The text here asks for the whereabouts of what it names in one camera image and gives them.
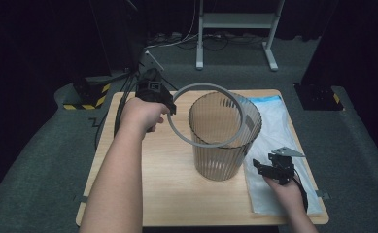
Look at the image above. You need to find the black base yellow striped edge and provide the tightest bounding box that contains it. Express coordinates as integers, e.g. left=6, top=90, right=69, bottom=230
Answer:
left=62, top=76, right=113, bottom=111

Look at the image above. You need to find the long black floor cable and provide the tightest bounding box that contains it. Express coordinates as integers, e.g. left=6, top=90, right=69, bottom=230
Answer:
left=160, top=76, right=180, bottom=92

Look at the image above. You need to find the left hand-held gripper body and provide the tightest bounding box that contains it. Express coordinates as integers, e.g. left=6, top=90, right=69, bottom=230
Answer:
left=135, top=50, right=172, bottom=104

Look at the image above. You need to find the hand-held gripper black cable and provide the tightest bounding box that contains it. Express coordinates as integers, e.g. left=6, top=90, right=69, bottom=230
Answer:
left=113, top=72, right=140, bottom=137
left=292, top=176, right=309, bottom=213

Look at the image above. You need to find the grey bin rim ring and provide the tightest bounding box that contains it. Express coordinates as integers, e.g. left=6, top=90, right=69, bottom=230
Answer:
left=166, top=83, right=247, bottom=149

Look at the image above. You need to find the left hand-held gripper black cable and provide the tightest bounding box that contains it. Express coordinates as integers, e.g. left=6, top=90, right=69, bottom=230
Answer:
left=113, top=72, right=140, bottom=137

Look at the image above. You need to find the thin black cable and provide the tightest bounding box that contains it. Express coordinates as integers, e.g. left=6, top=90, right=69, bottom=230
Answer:
left=93, top=112, right=109, bottom=151

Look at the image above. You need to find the black base yellow corner mark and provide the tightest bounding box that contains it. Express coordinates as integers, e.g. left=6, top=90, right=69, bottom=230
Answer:
left=293, top=83, right=346, bottom=112

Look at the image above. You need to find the right hand-held gripper black cable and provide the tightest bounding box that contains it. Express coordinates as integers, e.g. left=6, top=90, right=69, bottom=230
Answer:
left=292, top=176, right=309, bottom=213

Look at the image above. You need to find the person's left hand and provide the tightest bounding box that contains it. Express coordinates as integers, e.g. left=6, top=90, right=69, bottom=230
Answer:
left=120, top=98, right=171, bottom=139

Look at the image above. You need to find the white metal stand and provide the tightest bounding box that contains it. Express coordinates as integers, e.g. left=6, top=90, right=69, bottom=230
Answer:
left=195, top=0, right=287, bottom=72

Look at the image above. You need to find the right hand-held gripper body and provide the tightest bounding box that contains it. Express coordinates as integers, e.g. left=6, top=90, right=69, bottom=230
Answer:
left=267, top=146, right=307, bottom=186

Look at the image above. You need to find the tangle of floor cables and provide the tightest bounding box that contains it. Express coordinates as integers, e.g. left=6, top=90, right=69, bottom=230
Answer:
left=144, top=0, right=268, bottom=52

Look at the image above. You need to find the translucent ribbed waste bin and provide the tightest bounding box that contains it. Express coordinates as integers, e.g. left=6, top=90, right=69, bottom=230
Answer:
left=188, top=91, right=263, bottom=183

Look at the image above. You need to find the clear plastic bag blue edge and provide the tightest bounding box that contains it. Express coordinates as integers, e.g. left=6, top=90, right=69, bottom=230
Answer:
left=243, top=94, right=324, bottom=216

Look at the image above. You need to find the person's right hand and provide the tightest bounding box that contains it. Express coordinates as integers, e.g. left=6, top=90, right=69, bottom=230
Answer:
left=263, top=177, right=307, bottom=217

